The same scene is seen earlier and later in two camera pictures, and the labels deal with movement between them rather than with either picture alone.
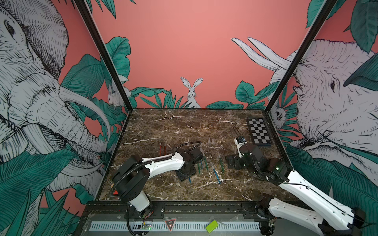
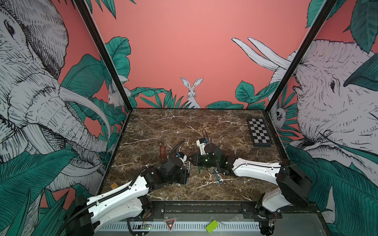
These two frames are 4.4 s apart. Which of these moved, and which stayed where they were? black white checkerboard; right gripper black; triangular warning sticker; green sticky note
Moved: right gripper black
Stayed: triangular warning sticker; green sticky note; black white checkerboard
